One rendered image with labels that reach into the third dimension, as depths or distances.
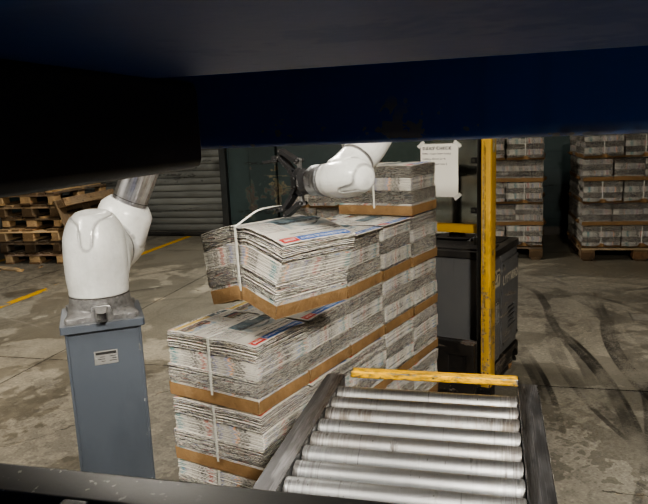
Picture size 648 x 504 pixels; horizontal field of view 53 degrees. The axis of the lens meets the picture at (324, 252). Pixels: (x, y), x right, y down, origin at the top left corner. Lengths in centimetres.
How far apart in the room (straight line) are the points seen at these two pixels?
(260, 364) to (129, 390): 42
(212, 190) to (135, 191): 775
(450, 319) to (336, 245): 187
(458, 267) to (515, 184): 369
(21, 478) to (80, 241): 145
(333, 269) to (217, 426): 65
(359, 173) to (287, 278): 37
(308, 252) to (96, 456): 78
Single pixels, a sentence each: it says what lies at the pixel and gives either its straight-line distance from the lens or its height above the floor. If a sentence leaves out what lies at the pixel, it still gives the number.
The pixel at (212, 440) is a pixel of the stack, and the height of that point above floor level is 48.
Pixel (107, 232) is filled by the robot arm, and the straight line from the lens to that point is 175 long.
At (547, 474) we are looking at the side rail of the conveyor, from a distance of 137.
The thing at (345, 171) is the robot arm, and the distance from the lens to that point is 170.
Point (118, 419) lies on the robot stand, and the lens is 185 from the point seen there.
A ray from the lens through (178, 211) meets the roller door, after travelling 994.
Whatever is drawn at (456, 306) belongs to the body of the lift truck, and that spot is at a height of 47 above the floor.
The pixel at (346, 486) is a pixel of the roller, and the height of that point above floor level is 80.
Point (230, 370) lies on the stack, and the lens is 209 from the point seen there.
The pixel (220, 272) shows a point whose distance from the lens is 204.
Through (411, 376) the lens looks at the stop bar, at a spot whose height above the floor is 81.
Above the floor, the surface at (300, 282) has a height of 103.
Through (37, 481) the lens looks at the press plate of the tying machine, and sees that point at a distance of 32.
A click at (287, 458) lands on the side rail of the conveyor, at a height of 80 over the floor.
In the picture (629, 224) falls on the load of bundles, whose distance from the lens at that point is 736.
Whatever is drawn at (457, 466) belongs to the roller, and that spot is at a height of 79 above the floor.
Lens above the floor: 146
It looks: 11 degrees down
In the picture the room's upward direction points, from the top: 2 degrees counter-clockwise
